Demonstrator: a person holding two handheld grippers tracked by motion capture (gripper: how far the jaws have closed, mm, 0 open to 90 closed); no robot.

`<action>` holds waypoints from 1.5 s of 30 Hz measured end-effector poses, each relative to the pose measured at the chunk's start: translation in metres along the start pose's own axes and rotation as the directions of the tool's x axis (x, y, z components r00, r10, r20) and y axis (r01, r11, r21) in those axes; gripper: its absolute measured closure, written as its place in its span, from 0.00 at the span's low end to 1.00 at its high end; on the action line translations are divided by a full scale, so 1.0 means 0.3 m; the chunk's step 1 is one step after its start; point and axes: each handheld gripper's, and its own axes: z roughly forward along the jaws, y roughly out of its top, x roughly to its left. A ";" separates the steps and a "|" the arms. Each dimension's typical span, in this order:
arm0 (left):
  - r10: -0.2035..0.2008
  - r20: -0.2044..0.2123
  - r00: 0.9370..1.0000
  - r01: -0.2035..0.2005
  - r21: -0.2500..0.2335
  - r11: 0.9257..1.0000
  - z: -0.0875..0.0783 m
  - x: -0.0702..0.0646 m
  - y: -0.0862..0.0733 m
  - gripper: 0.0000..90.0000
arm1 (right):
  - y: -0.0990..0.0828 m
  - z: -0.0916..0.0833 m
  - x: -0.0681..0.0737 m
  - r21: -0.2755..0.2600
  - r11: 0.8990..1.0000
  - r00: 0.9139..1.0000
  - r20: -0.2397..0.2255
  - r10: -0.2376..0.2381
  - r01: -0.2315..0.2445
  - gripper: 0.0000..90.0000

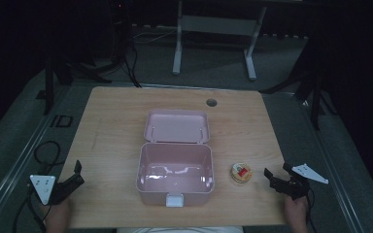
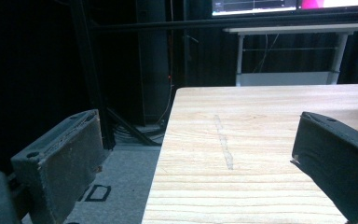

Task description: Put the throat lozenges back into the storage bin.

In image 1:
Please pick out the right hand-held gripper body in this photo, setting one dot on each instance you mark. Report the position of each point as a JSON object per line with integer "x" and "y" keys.
{"x": 293, "y": 187}

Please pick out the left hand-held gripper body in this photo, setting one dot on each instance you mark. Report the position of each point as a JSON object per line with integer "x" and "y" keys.
{"x": 42, "y": 186}

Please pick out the black floor bracket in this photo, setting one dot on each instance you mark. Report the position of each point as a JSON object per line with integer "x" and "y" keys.
{"x": 63, "y": 121}

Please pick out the black metal stand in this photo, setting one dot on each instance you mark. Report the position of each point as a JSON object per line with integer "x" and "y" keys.
{"x": 49, "y": 84}
{"x": 315, "y": 97}

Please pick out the person's left hand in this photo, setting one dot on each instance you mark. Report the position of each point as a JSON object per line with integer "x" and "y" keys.
{"x": 57, "y": 216}

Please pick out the white metal desk frame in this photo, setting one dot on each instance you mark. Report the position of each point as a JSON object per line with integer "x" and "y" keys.
{"x": 218, "y": 24}

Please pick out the person's right hand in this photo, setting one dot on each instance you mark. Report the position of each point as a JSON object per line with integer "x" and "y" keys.
{"x": 296, "y": 213}

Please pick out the pink plastic box with lid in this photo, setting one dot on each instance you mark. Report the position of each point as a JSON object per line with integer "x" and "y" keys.
{"x": 175, "y": 161}

